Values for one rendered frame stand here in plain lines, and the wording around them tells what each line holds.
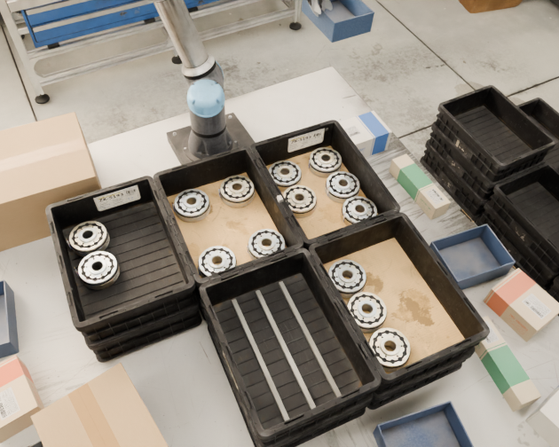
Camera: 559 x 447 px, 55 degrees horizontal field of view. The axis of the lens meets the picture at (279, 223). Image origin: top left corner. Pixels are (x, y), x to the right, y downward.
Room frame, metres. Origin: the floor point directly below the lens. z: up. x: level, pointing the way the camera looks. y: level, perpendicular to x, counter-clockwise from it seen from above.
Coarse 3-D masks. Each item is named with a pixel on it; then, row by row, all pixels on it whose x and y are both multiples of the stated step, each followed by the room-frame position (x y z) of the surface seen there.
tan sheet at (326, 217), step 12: (300, 156) 1.20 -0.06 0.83; (300, 168) 1.15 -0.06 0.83; (312, 180) 1.10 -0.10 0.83; (324, 180) 1.10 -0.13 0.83; (324, 192) 1.05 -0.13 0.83; (360, 192) 1.06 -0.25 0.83; (324, 204) 1.00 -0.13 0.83; (336, 204) 1.01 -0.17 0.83; (312, 216) 0.96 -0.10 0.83; (324, 216) 0.96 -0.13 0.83; (336, 216) 0.96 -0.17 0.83; (312, 228) 0.91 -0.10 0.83; (324, 228) 0.91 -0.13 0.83; (336, 228) 0.92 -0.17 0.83
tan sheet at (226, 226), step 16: (208, 192) 1.03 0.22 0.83; (256, 192) 1.04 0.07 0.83; (224, 208) 0.97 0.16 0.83; (240, 208) 0.97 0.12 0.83; (256, 208) 0.98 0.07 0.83; (192, 224) 0.91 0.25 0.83; (208, 224) 0.91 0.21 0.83; (224, 224) 0.91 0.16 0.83; (240, 224) 0.91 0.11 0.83; (256, 224) 0.92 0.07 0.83; (272, 224) 0.92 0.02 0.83; (192, 240) 0.85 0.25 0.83; (208, 240) 0.85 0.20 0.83; (224, 240) 0.86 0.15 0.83; (240, 240) 0.86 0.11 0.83; (192, 256) 0.80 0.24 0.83; (240, 256) 0.80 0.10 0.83
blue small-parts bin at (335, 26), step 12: (336, 0) 1.71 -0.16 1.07; (348, 0) 1.67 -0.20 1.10; (360, 0) 1.61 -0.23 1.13; (312, 12) 1.58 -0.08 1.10; (324, 12) 1.53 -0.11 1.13; (336, 12) 1.64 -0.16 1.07; (348, 12) 1.64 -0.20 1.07; (360, 12) 1.60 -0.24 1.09; (372, 12) 1.54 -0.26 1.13; (324, 24) 1.52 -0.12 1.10; (336, 24) 1.48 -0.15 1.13; (348, 24) 1.50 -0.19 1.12; (360, 24) 1.53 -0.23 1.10; (336, 36) 1.48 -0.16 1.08; (348, 36) 1.50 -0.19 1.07
